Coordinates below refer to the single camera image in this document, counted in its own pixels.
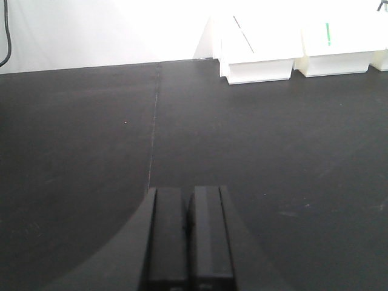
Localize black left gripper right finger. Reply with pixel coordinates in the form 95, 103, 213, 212
189, 186, 275, 290

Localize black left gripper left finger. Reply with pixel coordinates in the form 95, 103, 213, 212
43, 188, 187, 290

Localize white rack left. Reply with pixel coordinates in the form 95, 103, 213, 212
194, 13, 303, 85

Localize white rack with green mark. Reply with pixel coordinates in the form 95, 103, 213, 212
294, 21, 386, 78

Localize white rack far right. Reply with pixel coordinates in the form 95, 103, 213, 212
370, 49, 388, 72

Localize black hanging cable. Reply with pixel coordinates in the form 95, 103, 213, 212
0, 0, 13, 68

